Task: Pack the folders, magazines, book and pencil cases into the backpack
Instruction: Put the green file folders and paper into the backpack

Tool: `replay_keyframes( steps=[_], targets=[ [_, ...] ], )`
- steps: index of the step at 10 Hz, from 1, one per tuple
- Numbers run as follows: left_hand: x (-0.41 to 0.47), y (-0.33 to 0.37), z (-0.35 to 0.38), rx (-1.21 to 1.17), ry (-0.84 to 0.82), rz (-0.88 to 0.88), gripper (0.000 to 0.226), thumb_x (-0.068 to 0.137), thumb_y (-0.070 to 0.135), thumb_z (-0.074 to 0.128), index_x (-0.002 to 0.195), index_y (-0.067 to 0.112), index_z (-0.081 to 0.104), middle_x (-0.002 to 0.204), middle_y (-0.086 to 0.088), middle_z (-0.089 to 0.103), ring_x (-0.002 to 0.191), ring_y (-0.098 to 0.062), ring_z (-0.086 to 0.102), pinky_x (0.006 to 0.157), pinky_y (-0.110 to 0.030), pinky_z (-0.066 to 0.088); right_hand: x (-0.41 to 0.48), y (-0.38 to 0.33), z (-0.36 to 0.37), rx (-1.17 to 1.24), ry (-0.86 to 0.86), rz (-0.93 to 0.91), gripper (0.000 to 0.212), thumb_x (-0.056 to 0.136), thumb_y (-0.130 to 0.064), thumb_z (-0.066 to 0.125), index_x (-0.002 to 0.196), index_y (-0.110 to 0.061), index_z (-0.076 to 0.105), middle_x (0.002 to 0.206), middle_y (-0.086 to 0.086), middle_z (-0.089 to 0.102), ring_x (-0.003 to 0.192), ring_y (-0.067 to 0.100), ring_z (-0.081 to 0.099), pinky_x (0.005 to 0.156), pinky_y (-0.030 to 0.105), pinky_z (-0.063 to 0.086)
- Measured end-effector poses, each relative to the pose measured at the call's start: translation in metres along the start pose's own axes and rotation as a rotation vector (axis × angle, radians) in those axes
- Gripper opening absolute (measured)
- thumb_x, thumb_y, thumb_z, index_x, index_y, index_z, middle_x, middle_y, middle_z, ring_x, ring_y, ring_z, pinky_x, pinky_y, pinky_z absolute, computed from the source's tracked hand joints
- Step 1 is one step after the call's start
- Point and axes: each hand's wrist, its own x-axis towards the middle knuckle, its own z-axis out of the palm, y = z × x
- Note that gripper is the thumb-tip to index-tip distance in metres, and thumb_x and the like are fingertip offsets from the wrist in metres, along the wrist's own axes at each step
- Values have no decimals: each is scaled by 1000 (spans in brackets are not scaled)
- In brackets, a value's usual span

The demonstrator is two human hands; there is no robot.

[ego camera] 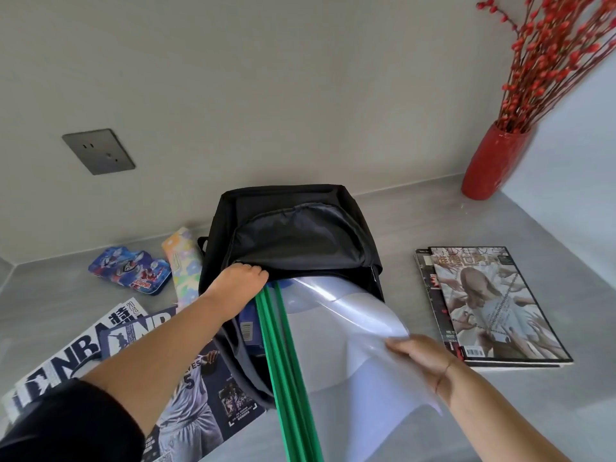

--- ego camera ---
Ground person's right hand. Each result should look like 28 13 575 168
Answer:
384 334 463 407

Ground person's left hand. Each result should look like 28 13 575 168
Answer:
201 262 270 325

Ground blue folder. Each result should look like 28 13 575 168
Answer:
238 305 264 357

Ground pastel colourful pencil pouch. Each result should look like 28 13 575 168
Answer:
161 227 204 311

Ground black backpack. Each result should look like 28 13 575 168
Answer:
197 184 386 411

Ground dark blue basketball magazine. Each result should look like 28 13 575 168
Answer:
98 305 266 462

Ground blue cartoon pencil tin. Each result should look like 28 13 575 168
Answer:
88 246 173 296

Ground white basketball magazine red numeral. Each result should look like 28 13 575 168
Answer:
0 298 149 424

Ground person's right forearm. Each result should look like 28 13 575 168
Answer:
435 363 574 462

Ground person's left forearm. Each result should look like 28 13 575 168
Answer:
81 291 237 436

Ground person's black top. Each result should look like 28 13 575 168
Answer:
0 379 146 462

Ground red vase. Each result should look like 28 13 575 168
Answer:
461 121 533 201

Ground red berry branches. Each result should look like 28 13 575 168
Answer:
476 0 616 135

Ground red string bracelet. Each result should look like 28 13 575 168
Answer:
434 363 453 395

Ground grey wall socket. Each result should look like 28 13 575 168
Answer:
61 128 137 176

